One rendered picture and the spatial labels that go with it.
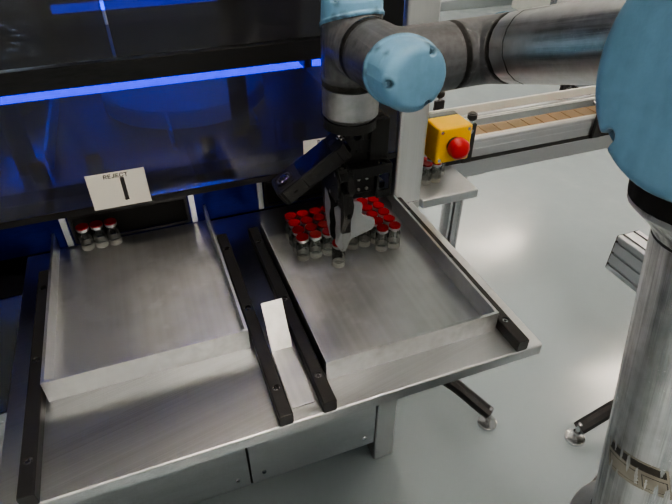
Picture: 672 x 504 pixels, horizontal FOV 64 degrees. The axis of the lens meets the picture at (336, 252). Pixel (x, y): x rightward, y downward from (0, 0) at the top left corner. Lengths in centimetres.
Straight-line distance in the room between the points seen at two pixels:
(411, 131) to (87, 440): 69
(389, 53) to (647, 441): 40
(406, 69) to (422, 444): 134
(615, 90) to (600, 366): 185
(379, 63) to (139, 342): 50
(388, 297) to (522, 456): 104
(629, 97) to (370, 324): 57
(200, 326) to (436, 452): 107
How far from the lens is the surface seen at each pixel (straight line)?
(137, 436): 72
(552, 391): 197
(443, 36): 62
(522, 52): 59
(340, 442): 155
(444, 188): 113
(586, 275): 248
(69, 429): 75
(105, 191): 89
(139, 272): 94
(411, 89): 58
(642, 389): 37
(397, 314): 81
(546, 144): 136
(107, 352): 82
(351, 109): 69
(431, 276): 89
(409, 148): 100
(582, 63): 54
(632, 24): 30
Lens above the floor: 144
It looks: 37 degrees down
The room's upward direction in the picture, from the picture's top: straight up
